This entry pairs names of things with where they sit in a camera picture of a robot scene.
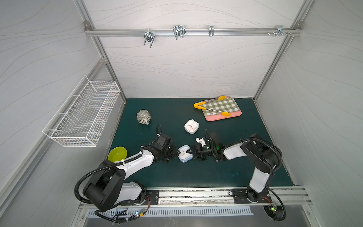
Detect blue alarm clock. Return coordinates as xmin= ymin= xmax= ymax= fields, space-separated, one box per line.
xmin=178 ymin=145 xmax=193 ymax=163

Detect white alarm clock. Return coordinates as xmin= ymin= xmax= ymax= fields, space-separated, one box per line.
xmin=184 ymin=119 xmax=199 ymax=134

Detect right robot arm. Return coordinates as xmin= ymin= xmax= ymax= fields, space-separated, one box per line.
xmin=184 ymin=132 xmax=282 ymax=203

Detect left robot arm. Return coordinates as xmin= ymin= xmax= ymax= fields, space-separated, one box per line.
xmin=74 ymin=134 xmax=180 ymax=212

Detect pink tray checkered cloth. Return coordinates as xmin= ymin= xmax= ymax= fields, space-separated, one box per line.
xmin=201 ymin=97 xmax=242 ymax=122

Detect green yellow bowl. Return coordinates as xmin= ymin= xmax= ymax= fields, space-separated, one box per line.
xmin=107 ymin=147 xmax=128 ymax=162

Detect yellow steel tongs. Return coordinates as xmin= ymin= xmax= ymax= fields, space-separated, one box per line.
xmin=193 ymin=96 xmax=232 ymax=117

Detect metal hook clamp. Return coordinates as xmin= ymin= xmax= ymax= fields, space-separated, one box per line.
xmin=209 ymin=25 xmax=214 ymax=37
xmin=173 ymin=25 xmax=186 ymax=40
xmin=143 ymin=30 xmax=155 ymax=48
xmin=266 ymin=26 xmax=292 ymax=37

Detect aluminium crossbar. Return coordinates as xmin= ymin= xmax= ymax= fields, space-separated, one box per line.
xmin=85 ymin=28 xmax=303 ymax=37

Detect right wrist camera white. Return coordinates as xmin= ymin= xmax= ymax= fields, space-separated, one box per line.
xmin=196 ymin=138 xmax=206 ymax=147

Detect white wire basket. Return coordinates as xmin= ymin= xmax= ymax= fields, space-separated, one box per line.
xmin=43 ymin=75 xmax=120 ymax=148

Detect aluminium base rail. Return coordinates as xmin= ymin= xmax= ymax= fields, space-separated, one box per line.
xmin=146 ymin=186 xmax=312 ymax=208

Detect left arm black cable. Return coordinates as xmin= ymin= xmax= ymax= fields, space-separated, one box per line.
xmin=74 ymin=124 xmax=162 ymax=223

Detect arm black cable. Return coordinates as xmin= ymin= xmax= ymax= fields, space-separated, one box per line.
xmin=221 ymin=137 xmax=287 ymax=221
xmin=74 ymin=124 xmax=162 ymax=223

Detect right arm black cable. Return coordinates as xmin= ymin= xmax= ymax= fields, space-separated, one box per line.
xmin=221 ymin=137 xmax=287 ymax=221

